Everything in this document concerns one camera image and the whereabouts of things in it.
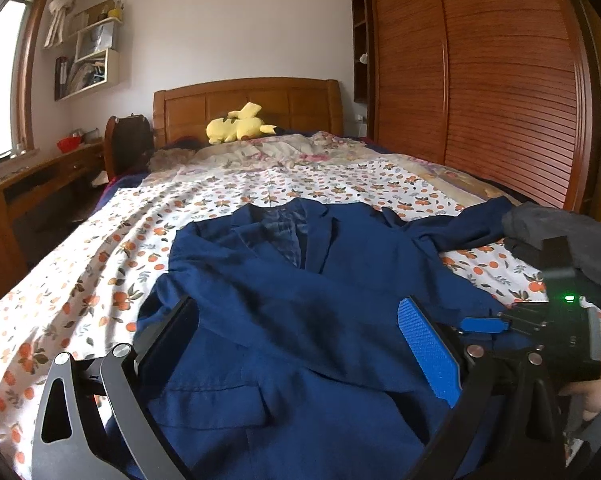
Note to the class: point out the pink floral quilt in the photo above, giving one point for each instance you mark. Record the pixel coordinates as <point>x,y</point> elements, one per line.
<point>322,149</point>

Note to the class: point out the black backpack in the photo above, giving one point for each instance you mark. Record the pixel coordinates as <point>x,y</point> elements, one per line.
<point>132,137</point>

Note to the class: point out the long wooden desk cabinet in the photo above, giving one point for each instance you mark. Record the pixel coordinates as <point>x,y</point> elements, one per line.
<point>41,206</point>

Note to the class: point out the navy blue blazer jacket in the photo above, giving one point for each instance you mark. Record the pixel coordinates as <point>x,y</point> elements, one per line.
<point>298,367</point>

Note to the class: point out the white wall shelf unit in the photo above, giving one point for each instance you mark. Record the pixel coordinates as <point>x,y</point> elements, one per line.
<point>94,63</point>

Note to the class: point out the folded grey clothes pile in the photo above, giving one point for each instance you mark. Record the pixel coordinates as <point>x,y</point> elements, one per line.
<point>526,227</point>

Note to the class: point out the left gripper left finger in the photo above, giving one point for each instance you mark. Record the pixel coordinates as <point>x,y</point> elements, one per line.
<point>162,345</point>

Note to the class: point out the orange floral bed sheet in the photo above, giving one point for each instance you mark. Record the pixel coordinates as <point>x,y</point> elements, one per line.
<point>84,298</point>

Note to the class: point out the window with brown frame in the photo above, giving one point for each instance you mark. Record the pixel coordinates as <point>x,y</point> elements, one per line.
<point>19,25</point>

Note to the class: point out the red bowl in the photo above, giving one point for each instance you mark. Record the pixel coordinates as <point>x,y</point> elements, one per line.
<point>69,144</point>

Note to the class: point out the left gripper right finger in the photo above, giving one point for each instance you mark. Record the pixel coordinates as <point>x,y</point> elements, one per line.
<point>440,362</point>

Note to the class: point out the wooden louvred wardrobe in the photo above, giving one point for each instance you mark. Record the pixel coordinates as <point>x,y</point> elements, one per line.
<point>508,91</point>

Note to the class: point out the yellow Pikachu plush toy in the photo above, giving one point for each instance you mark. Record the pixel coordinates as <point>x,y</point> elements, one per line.
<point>239,125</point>

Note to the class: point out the wooden chair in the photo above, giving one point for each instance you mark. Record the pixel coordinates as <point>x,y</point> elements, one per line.
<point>108,149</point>

